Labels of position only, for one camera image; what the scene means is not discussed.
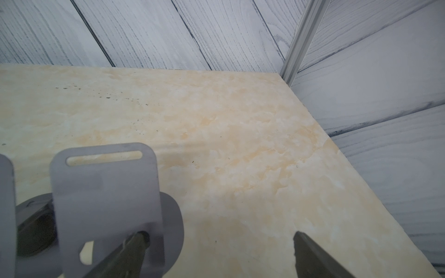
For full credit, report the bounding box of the right metal corner post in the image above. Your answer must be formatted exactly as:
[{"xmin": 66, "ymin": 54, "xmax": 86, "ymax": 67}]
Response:
[{"xmin": 280, "ymin": 0, "xmax": 330, "ymax": 86}]

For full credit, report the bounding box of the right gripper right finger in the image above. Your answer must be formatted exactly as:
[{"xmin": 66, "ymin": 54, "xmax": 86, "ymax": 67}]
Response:
[{"xmin": 293, "ymin": 231, "xmax": 354, "ymax": 278}]

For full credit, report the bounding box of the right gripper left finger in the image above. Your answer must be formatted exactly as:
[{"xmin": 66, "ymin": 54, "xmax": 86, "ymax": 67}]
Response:
[{"xmin": 84, "ymin": 231, "xmax": 151, "ymax": 278}]

